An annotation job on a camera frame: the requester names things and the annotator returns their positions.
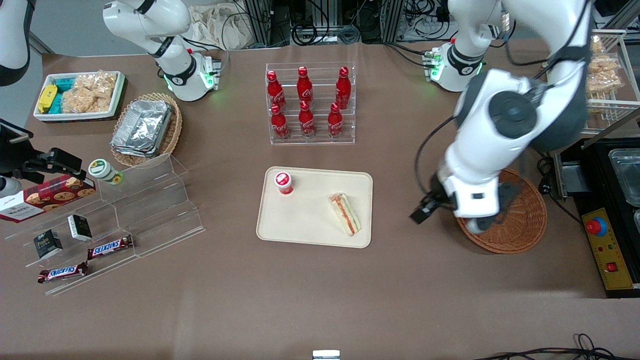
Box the black cable bundle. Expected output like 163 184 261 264
272 0 386 47

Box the aluminium frame post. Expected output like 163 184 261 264
379 0 407 44
244 0 274 47

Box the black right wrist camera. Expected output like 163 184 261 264
0 119 84 185

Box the clear acrylic stepped stand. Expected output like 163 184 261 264
4 153 206 297

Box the stack of foil containers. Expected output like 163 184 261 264
110 99 174 159

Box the black machine with yellow panel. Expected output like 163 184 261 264
552 112 640 300

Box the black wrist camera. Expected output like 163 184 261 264
409 174 456 225
0 119 84 185

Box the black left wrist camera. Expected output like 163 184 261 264
409 174 456 225

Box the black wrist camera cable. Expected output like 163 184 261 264
413 115 459 199

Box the white wire rack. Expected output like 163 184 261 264
582 28 640 137

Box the red cola bottle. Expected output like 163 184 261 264
266 70 287 111
296 65 314 106
327 102 344 140
335 65 352 110
270 103 290 140
298 99 316 139

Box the yellow snack packet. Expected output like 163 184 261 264
38 84 59 114

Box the brown Snickers bar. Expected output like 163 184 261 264
37 261 90 285
87 234 135 260

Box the red tartan cookie box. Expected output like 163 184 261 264
0 174 97 224

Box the beige cloth bag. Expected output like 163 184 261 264
186 3 252 50

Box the green and white cup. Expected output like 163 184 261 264
88 158 124 186

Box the small black carton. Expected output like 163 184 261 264
33 229 64 260
67 214 94 242

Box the round brown wicker basket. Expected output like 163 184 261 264
455 168 548 255

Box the clear acrylic bottle rack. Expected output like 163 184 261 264
264 61 357 146

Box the black floor cable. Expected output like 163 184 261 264
472 333 640 360

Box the black power cable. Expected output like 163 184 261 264
537 155 584 224

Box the black arm base cable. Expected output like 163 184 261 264
384 42 434 69

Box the teal snack packet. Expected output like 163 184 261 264
49 77 77 114

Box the oval light wicker basket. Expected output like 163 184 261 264
109 92 184 168

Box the beige plastic tray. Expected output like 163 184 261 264
255 166 375 249

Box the triangular sandwich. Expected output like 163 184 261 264
327 191 362 237

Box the red and white cup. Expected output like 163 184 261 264
273 170 295 196

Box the white rectangular snack bin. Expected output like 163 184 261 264
33 70 126 123

